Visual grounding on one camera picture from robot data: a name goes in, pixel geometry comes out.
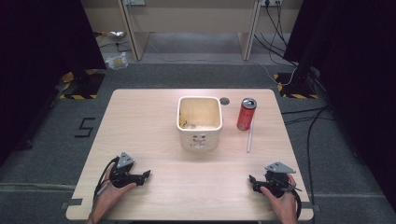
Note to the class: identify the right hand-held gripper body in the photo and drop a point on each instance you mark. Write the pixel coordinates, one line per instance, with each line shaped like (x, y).
(277, 182)

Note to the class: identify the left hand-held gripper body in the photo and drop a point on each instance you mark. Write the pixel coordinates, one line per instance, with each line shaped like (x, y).
(122, 175)

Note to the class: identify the person's right hand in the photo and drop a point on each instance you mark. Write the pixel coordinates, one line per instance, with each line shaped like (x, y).
(281, 203)

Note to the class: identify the person's left hand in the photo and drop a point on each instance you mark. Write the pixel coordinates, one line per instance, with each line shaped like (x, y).
(109, 194)

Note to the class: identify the white straw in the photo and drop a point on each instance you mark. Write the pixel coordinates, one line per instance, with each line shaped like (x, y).
(250, 137)

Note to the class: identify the red drink can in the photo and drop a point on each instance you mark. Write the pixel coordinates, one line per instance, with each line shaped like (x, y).
(246, 114)

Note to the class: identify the cream square plastic bin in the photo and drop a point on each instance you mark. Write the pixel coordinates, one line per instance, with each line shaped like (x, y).
(200, 123)

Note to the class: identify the grey round table grommet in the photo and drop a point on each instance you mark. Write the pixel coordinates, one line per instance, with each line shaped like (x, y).
(224, 101)

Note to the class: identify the black stand base striped tape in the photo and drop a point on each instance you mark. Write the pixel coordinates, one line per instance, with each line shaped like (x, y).
(85, 85)
(295, 88)

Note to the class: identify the clear plastic bag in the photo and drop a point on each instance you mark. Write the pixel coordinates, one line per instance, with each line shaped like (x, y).
(117, 61)

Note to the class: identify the black curtain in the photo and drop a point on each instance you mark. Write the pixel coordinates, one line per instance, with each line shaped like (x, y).
(358, 77)
(37, 62)

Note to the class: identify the crumpled silver foil bag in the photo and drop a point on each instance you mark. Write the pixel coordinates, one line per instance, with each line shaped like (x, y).
(115, 34)

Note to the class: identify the white wall socket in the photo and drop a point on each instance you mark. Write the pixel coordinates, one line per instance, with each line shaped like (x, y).
(271, 2)

